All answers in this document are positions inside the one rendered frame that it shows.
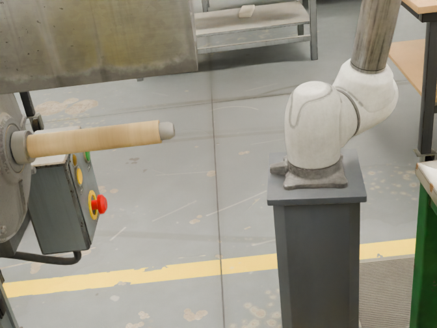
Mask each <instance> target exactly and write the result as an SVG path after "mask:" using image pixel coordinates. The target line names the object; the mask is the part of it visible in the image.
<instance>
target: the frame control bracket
mask: <svg viewBox="0 0 437 328"><path fill-rule="evenodd" d="M30 220H31V219H30V217H29V213H28V211H27V213H26V215H25V218H24V221H23V222H22V225H21V226H20V229H19V230H18V231H17V232H16V234H15V235H14V236H13V237H11V238H10V239H9V240H8V241H6V242H3V243H0V258H3V257H9V256H14V255H15V253H16V251H17V248H18V246H19V244H20V241H21V239H22V237H23V235H24V233H25V230H26V228H27V226H28V224H29V221H30Z"/></svg>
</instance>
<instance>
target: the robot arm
mask: <svg viewBox="0 0 437 328"><path fill-rule="evenodd" d="M401 1H402V0H362V4H361V8H360V14H359V18H358V24H357V28H356V35H355V39H354V45H353V49H352V55H351V59H349V60H347V61H346V62H345V63H344V64H342V66H341V68H340V71H339V73H338V75H337V77H336V79H335V81H334V83H333V85H330V84H328V83H324V82H321V81H309V82H306V83H303V84H301V85H299V86H298V87H297V88H296V89H295V90H294V91H293V92H292V93H291V95H290V97H289V100H288V102H287V106H286V109H285V124H284V126H285V146H286V150H287V156H284V161H282V162H279V163H273V164H270V173H271V174H279V175H284V176H285V181H284V189H285V190H293V189H305V188H321V187H337V188H345V187H347V186H348V181H347V179H346V177H345V175H344V171H343V164H342V161H343V154H340V151H341V148H343V147H344V146H345V144H346V143H347V142H348V141H349V139H350V138H351V137H354V136H356V135H359V134H361V133H363V132H365V131H367V130H369V129H371V128H373V127H375V126H376V125H378V124H380V123H381V122H382V121H384V120H385V119H387V118H388V117H389V116H390V114H391V113H392V112H393V110H394V109H395V106H396V105H397V101H398V97H399V91H398V88H397V84H396V82H395V80H394V79H393V72H392V70H391V68H390V67H389V66H388V64H387V60H388V55H389V52H390V47H391V42H392V38H393V34H394V30H395V25H396V22H397V17H398V14H399V9H400V6H401Z"/></svg>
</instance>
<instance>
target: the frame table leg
mask: <svg viewBox="0 0 437 328"><path fill-rule="evenodd" d="M409 328H437V215H436V214H435V212H434V210H433V209H432V208H431V207H430V206H429V194H428V193H427V191H426V190H425V188H424V187H423V185H422V184H421V182H420V187H419V204H418V213H417V230H416V248H415V257H414V274H413V283H412V300H411V310H410V327H409Z"/></svg>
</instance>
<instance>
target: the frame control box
mask: <svg viewBox="0 0 437 328"><path fill-rule="evenodd" d="M79 129H82V128H81V126H71V127H65V128H54V129H48V130H37V131H35V132H34V134H41V133H51V132H58V131H68V130H79ZM34 134H33V135H34ZM75 155H76V157H77V166H76V168H73V167H72V163H71V161H70V154H63V155H57V156H46V157H36V159H35V161H34V162H33V163H31V166H32V167H36V174H32V175H31V186H30V194H29V203H28V207H27V209H28V210H27V211H28V213H29V217H30V219H31V223H32V225H33V228H34V232H35V234H36V238H37V240H38V244H39V246H40V250H41V252H42V254H43V255H41V254H33V253H25V252H20V251H16V253H15V255H14V256H9V257H4V258H11V259H17V260H25V261H30V262H39V263H44V264H54V265H63V266H67V265H74V264H76V263H78V262H79V261H80V259H81V255H82V254H81V251H87V250H89V249H90V246H91V244H92V241H93V239H94V234H95V231H96V227H97V223H98V219H99V215H100V213H99V211H98V210H93V209H92V207H91V201H92V200H97V197H98V195H99V189H98V185H97V181H96V177H95V174H94V169H93V166H92V162H91V159H90V160H89V161H87V159H86V154H85V152H80V153H75ZM77 169H81V172H82V176H83V181H82V184H79V182H78V180H77ZM69 252H73V257H70V258H64V257H56V256H46V255H47V254H58V253H69Z"/></svg>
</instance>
